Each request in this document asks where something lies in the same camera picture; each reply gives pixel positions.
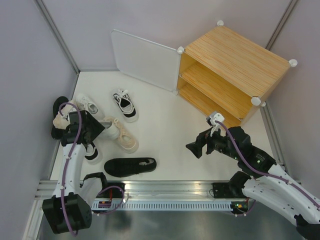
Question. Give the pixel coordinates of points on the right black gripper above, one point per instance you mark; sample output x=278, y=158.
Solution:
x=196, y=147

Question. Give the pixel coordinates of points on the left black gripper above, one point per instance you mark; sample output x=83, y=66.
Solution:
x=97, y=127

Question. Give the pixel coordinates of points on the white leather sneaker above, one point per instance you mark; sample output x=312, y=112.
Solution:
x=84, y=102
x=111, y=131

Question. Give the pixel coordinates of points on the black and white sneaker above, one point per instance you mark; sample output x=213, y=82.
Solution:
x=125, y=104

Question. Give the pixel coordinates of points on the white translucent cabinet door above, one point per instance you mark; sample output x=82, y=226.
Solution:
x=146, y=60

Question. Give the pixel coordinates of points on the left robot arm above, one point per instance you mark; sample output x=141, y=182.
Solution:
x=69, y=209

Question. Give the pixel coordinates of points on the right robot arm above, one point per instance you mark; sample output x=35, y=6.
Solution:
x=262, y=179

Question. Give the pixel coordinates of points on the wooden shoe cabinet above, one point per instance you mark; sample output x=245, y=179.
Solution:
x=224, y=71

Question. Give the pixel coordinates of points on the black canvas sneaker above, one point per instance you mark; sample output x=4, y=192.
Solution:
x=57, y=133
x=126, y=167

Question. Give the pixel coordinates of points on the beige lace sneaker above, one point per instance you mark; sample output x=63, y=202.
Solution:
x=126, y=141

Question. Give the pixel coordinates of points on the aluminium rail with cable duct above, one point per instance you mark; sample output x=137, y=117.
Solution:
x=170, y=196

